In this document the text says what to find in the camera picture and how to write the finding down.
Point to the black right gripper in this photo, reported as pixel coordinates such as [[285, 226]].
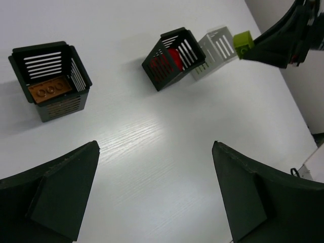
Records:
[[290, 39]]

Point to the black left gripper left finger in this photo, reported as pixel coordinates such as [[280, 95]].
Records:
[[47, 203]]

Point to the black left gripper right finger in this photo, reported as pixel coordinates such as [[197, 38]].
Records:
[[264, 204]]

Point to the lime rounded lego brick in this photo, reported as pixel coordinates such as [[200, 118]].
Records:
[[242, 43]]

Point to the red rounded lego brick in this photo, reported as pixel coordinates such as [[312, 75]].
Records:
[[161, 67]]

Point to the brown lego plate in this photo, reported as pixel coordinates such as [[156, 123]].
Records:
[[49, 89]]

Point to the white slotted bin far right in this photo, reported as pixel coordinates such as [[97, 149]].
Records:
[[217, 45]]

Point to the black slotted bin right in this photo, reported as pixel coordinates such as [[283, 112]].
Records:
[[190, 52]]

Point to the black slotted bin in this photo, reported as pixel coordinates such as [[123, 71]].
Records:
[[190, 52], [39, 63]]

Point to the black slotted bin left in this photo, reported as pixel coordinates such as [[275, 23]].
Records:
[[39, 63]]

